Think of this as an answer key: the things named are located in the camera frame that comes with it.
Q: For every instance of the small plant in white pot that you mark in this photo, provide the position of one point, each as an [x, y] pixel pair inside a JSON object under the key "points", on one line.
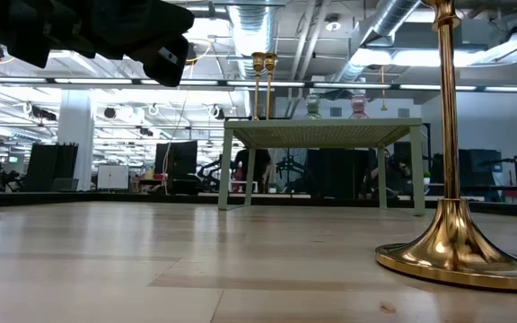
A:
{"points": [[426, 178]]}

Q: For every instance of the silver ventilation duct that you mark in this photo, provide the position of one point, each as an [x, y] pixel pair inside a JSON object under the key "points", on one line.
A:
{"points": [[393, 18], [251, 40]]}

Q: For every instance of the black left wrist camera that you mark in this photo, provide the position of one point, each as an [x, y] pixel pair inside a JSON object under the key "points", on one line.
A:
{"points": [[151, 22]]}

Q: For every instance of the pale green metal shelf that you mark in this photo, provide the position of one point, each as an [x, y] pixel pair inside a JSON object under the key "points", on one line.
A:
{"points": [[326, 133]]}

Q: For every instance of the dark computer monitor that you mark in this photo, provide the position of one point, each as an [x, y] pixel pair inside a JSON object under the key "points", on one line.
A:
{"points": [[483, 168]]}

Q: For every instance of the green ribbed glass candle holder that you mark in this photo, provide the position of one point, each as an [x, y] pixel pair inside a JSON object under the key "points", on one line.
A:
{"points": [[312, 105]]}

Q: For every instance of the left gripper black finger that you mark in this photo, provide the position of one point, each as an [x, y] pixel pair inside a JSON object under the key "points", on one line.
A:
{"points": [[162, 72]]}

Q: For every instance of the hanging gold pendant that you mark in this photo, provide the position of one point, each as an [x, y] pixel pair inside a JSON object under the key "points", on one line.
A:
{"points": [[383, 107]]}

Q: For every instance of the gold candlestick with wide base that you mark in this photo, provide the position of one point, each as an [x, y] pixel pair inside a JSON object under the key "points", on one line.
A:
{"points": [[453, 242]]}

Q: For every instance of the pink ribbed glass candle holder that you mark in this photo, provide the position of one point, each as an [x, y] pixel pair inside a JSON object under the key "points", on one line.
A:
{"points": [[358, 104]]}

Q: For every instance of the black cabinet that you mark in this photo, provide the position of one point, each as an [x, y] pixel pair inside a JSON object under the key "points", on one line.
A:
{"points": [[339, 172]]}

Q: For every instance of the black standing panel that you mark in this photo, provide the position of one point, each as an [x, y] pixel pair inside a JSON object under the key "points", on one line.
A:
{"points": [[47, 166]]}

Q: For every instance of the white cabinet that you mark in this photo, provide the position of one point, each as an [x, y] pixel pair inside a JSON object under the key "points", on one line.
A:
{"points": [[112, 177]]}

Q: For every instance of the person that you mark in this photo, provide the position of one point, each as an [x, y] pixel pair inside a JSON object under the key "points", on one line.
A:
{"points": [[258, 163], [400, 172]]}

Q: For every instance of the white column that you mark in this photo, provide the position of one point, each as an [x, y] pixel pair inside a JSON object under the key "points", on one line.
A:
{"points": [[76, 148]]}

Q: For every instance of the round ceiling smoke detector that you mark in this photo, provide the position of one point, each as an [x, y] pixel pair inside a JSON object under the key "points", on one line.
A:
{"points": [[332, 25]]}

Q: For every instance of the black table edge rail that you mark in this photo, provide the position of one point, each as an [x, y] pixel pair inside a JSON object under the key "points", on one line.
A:
{"points": [[106, 197]]}

